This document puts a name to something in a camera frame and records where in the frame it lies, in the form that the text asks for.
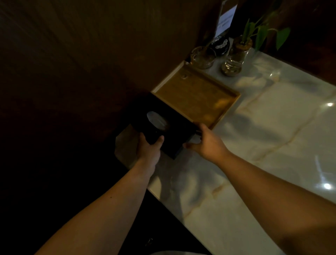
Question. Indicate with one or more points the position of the wooden tray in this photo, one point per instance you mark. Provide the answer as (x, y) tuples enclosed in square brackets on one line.
[(196, 98)]

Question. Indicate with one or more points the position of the glass vase with plant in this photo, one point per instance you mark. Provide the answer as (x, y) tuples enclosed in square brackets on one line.
[(242, 47)]

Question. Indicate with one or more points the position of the glass ashtray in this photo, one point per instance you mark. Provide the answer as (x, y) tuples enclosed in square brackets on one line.
[(202, 57)]

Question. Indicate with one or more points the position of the person's right hand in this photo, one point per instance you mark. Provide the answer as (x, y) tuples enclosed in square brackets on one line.
[(210, 145)]

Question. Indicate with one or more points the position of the person's left thumb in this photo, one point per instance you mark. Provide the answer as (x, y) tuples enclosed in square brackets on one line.
[(158, 141)]

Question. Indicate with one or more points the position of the person's right thumb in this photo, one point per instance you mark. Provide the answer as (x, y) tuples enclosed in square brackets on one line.
[(191, 145)]

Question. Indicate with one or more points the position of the person's left forearm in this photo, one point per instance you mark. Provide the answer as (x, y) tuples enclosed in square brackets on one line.
[(99, 212)]

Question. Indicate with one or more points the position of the white tissue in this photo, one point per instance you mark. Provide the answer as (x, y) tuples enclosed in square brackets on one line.
[(157, 121)]

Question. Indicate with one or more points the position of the person's left hand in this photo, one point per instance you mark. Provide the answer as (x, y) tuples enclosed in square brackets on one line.
[(148, 153)]

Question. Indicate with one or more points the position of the person's right forearm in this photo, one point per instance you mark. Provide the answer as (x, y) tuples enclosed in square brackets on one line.
[(278, 202)]

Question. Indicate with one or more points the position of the white paper sign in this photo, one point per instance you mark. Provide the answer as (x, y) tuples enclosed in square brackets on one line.
[(224, 19)]

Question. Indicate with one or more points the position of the black tissue box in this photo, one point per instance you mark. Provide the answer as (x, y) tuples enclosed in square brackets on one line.
[(168, 126)]

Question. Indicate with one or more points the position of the black round lid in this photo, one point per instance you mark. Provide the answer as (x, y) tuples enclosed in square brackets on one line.
[(220, 45)]

